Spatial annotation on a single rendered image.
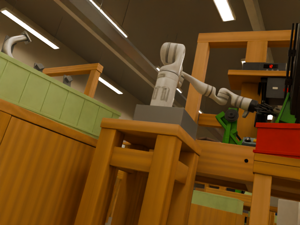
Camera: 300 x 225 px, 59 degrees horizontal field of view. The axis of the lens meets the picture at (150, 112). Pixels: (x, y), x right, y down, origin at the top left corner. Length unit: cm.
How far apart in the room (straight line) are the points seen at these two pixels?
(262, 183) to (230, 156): 38
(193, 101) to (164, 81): 91
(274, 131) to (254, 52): 125
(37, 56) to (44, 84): 766
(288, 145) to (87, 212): 70
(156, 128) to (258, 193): 38
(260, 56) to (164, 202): 150
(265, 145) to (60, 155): 75
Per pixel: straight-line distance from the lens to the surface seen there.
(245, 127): 190
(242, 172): 122
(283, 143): 95
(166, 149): 89
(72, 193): 118
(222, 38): 225
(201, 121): 204
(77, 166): 116
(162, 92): 110
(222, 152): 124
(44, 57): 892
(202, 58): 218
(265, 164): 88
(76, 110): 118
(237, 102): 165
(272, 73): 192
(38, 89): 111
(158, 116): 103
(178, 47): 120
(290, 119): 154
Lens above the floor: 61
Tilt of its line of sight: 17 degrees up
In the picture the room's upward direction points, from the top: 13 degrees clockwise
